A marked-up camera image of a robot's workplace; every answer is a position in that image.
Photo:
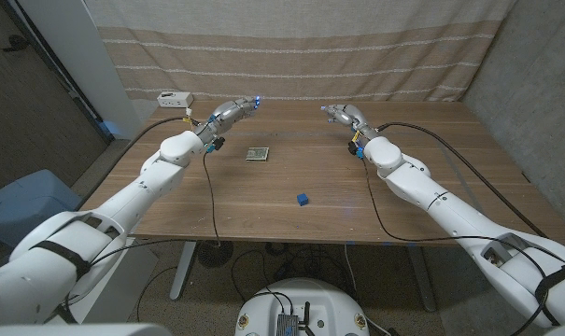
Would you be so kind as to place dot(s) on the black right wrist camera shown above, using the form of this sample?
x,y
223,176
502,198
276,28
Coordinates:
x,y
353,148

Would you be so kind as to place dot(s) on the beige striped curtain backdrop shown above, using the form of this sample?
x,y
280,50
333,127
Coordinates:
x,y
286,46

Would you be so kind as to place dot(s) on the white wall panel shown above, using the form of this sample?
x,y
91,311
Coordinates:
x,y
76,56

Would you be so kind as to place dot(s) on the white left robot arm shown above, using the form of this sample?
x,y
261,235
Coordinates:
x,y
100,219

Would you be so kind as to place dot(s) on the white table leg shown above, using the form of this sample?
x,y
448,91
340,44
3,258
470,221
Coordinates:
x,y
185,266

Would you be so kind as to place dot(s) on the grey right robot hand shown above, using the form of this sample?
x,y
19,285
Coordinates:
x,y
352,116

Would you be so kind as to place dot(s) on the small blue block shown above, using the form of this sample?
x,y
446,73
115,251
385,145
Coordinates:
x,y
302,200

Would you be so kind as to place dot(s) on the grey table leg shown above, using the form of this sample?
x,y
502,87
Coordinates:
x,y
422,280

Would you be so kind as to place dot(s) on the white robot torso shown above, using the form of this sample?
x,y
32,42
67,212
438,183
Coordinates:
x,y
76,330

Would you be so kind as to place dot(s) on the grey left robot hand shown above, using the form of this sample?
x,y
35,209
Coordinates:
x,y
226,116

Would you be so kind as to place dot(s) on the one dollar bill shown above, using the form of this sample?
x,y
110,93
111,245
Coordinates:
x,y
257,154

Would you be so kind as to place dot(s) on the blue plastic bin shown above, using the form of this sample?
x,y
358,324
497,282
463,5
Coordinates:
x,y
25,205

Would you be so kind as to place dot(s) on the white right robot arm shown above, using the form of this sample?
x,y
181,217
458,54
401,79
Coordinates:
x,y
473,224

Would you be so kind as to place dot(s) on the round black floor fan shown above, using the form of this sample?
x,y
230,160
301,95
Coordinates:
x,y
215,254

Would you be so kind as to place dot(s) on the grey electronics box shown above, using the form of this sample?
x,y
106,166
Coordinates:
x,y
286,325

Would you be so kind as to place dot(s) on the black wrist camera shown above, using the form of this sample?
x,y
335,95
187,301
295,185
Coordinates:
x,y
353,148
218,143

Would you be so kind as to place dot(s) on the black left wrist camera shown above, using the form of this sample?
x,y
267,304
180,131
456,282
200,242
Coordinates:
x,y
218,143

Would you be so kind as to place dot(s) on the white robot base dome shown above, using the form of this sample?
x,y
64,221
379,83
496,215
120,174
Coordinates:
x,y
319,303

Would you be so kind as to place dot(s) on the black antenna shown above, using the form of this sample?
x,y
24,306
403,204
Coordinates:
x,y
306,312

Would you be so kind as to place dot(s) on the white power strip box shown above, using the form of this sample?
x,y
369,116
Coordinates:
x,y
174,99

